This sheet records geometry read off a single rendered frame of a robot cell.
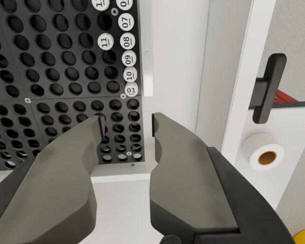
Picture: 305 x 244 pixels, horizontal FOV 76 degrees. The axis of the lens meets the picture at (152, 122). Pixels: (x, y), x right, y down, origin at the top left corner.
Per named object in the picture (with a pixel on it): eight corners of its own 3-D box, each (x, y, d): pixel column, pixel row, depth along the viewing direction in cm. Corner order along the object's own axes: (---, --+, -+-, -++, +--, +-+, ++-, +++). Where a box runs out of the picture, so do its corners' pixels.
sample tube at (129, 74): (136, 57, 21) (136, 68, 17) (137, 68, 22) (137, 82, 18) (125, 57, 21) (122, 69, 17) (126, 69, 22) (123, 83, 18)
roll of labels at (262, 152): (248, 163, 45) (257, 175, 42) (235, 144, 42) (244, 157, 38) (277, 147, 43) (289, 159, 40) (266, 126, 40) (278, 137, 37)
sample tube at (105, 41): (116, 28, 20) (112, 34, 16) (118, 41, 20) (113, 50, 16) (104, 28, 19) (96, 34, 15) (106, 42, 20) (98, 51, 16)
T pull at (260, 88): (280, 51, 19) (290, 54, 17) (260, 119, 22) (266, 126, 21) (243, 53, 18) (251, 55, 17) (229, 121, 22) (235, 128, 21)
